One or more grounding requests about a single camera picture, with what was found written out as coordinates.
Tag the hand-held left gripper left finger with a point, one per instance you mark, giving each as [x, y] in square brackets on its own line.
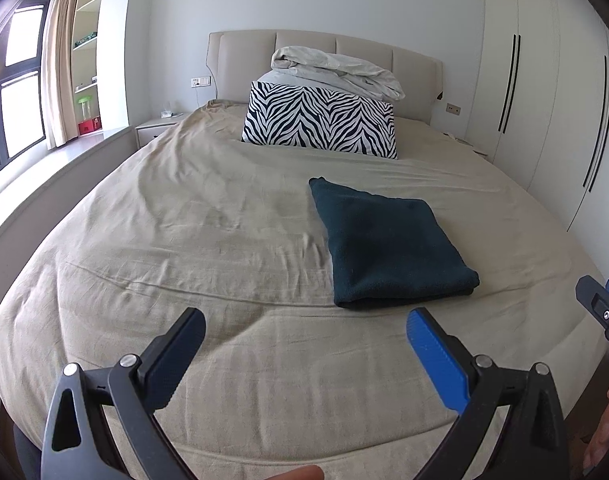
[177, 355]

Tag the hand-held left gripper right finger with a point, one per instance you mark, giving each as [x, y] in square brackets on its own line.
[434, 355]

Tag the dark teal cloth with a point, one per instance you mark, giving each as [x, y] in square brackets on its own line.
[389, 245]

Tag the person's left hand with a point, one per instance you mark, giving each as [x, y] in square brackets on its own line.
[299, 475]

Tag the bed with beige sheet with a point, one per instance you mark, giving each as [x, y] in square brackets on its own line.
[209, 260]

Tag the white nightstand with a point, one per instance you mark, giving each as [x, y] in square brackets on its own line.
[152, 132]

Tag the white window sill bench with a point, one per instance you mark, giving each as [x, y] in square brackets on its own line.
[59, 160]

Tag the white tissue box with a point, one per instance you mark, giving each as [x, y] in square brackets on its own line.
[168, 111]

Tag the red box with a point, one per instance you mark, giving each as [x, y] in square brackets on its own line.
[90, 126]

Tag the zebra print pillow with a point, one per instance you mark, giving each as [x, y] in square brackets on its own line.
[319, 120]

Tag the green bottle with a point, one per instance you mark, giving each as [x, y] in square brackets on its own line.
[84, 108]

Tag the black framed window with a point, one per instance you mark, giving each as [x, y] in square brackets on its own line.
[19, 120]

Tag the light grey pillow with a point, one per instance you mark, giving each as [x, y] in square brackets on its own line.
[279, 80]

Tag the beige curtain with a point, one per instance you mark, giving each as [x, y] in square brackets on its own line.
[59, 85]

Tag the beige padded headboard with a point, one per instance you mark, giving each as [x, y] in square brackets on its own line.
[244, 60]

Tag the crumpled white duvet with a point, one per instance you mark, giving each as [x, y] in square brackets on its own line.
[334, 67]

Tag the white built-in shelf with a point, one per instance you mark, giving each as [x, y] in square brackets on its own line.
[87, 5]

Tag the beige wall socket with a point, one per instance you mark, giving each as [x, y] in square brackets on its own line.
[453, 108]

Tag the white wall socket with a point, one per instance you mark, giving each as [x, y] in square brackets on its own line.
[200, 81]

